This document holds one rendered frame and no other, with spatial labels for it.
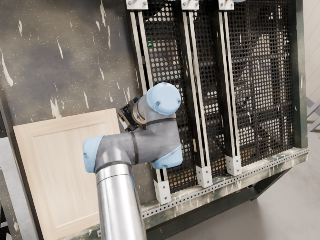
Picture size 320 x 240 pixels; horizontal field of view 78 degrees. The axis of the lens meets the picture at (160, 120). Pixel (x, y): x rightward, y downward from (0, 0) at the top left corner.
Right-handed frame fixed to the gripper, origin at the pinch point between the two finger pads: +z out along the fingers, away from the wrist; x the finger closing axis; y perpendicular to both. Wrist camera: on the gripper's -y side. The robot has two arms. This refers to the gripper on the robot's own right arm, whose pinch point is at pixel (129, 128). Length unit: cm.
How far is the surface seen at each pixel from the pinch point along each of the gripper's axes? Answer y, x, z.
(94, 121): 11.9, 3.9, 26.3
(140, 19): 40, -38, 6
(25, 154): 15.6, 35.0, 31.4
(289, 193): -169, -144, 87
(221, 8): 26, -81, -2
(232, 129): -37, -61, 20
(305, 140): -86, -121, 22
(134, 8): 44, -35, 2
